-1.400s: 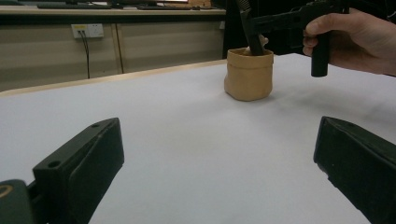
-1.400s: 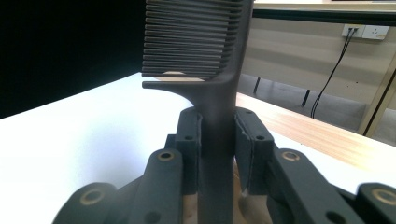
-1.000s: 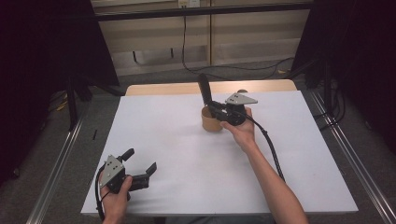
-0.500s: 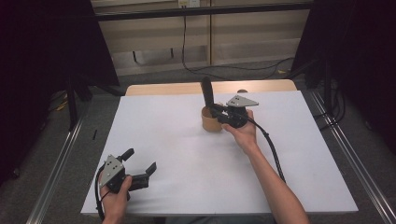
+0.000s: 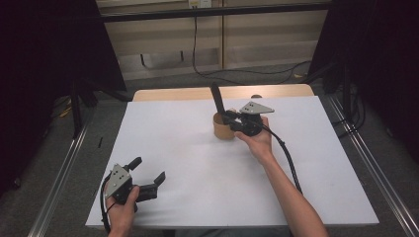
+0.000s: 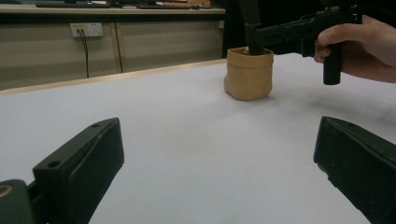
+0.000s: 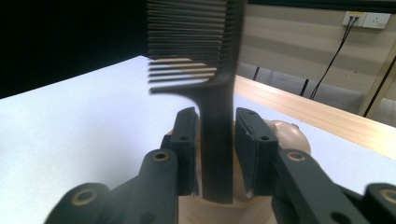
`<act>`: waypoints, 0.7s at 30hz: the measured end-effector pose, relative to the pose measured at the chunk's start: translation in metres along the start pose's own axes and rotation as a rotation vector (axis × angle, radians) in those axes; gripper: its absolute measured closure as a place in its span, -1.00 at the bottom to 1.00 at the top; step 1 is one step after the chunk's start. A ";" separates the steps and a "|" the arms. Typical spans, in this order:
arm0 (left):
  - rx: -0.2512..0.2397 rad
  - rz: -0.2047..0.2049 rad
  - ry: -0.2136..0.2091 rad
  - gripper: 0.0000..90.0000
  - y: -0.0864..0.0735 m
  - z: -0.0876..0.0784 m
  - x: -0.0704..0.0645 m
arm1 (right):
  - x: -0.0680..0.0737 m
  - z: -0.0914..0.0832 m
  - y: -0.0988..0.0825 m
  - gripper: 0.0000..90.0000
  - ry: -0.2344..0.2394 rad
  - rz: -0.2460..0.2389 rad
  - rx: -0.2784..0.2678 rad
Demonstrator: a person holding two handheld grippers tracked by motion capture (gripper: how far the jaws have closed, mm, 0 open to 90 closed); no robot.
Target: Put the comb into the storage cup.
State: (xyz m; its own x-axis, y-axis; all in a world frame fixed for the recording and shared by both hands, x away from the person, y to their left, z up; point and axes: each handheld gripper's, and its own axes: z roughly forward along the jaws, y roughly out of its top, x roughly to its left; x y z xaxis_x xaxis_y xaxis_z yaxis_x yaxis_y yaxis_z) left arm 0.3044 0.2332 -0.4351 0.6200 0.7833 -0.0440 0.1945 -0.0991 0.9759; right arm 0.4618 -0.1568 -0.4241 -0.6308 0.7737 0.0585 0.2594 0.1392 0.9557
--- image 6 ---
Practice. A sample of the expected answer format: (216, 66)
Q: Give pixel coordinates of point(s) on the black curtain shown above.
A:
(280, 12)

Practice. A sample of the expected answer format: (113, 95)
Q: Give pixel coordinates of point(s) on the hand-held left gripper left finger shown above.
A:
(81, 161)

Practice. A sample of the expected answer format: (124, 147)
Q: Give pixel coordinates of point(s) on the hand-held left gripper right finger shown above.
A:
(361, 165)

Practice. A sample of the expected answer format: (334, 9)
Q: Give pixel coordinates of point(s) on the black keyboard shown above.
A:
(163, 6)
(71, 4)

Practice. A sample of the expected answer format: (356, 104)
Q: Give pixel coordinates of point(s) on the white table sheet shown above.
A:
(193, 140)

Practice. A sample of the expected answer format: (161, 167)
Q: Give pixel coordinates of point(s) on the light wooden table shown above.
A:
(93, 79)

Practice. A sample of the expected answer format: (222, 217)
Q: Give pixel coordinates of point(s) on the tan soft storage bag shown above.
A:
(249, 77)

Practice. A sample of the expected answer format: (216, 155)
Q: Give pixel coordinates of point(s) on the beige desk with panels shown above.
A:
(162, 40)

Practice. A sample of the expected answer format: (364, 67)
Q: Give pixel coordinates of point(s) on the white wall socket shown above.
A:
(87, 30)

